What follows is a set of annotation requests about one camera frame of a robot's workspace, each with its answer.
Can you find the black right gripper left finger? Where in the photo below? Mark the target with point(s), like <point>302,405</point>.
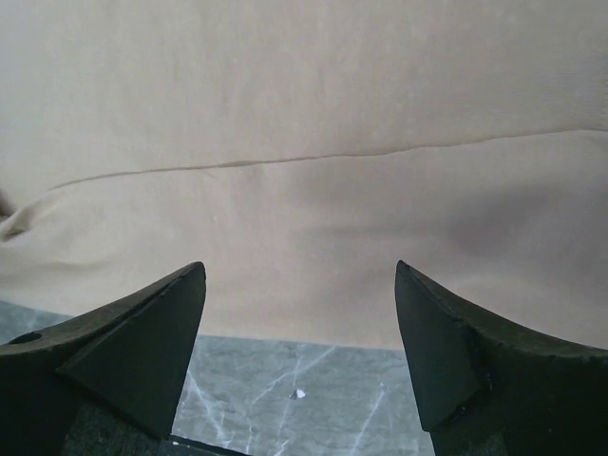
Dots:
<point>106,382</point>

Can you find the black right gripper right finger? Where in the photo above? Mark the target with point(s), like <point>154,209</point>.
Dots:
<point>485,385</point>

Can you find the beige t shirt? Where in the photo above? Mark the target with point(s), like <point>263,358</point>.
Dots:
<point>299,150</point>

